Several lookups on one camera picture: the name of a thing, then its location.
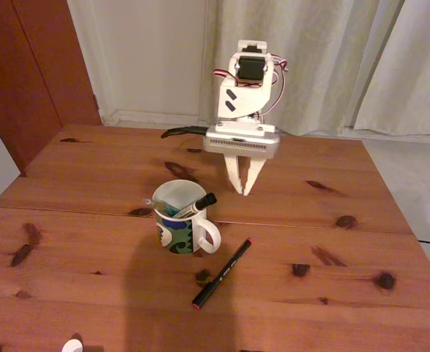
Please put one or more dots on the white marker black cap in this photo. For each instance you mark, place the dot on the white marker black cap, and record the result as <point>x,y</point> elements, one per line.
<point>200,203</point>

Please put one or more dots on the brown wooden door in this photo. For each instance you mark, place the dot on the brown wooden door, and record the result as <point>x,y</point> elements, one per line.
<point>24,73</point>

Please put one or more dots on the white mug green blue pattern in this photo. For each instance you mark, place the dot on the white mug green blue pattern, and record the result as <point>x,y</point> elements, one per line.
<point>178,238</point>

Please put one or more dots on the black pen red ends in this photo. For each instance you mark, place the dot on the black pen red ends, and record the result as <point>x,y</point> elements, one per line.
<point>223,273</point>

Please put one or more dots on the silver camera box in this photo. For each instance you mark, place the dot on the silver camera box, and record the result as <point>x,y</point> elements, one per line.
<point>242,144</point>

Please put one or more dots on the white curtain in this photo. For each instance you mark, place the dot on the white curtain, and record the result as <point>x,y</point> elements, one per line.
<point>328,44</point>
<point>419,73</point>

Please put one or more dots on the green mechanical pencil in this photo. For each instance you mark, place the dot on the green mechanical pencil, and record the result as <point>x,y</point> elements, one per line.
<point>163,207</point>

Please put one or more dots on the white round object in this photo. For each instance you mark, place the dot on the white round object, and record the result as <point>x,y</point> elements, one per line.
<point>72,346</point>

